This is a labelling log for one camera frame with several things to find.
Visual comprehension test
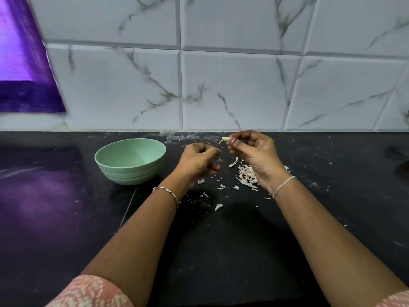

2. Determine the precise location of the silver wrist bracelet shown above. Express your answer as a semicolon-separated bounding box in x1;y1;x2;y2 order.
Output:
274;175;297;201
151;186;180;209

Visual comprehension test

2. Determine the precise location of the person's left hand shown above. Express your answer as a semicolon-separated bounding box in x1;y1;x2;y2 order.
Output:
174;142;222;191

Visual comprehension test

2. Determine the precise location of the silver left wrist bracelet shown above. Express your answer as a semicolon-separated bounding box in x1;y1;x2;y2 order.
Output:
151;186;180;209

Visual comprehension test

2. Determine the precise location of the person's right forearm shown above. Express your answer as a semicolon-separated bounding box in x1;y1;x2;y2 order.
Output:
275;181;409;306

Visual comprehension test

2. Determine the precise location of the silver right wrist bracelet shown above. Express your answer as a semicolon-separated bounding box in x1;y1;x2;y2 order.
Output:
274;175;297;201

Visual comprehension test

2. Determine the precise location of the purple cloth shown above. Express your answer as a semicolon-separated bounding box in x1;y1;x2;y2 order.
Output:
0;0;66;114

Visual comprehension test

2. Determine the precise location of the pink patterned right sleeve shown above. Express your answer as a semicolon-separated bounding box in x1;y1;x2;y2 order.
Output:
374;290;409;307

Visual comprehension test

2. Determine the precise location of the pink patterned sleeve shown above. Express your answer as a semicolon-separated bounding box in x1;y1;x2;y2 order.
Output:
374;290;409;307
45;274;135;307

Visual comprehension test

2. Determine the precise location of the mint green bowl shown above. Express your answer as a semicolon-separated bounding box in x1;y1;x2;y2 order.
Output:
94;138;167;186

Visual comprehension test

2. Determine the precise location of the pink patterned left sleeve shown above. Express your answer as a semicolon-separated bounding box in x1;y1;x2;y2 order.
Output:
45;274;135;307

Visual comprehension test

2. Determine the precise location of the person's right hand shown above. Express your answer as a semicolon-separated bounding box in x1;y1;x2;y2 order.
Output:
228;130;291;193

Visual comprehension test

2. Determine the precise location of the person's left forearm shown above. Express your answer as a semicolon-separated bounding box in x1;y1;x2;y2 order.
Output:
82;185;189;298

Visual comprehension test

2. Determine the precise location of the pile of white garlic peels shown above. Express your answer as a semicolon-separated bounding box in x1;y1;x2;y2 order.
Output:
228;158;292;201

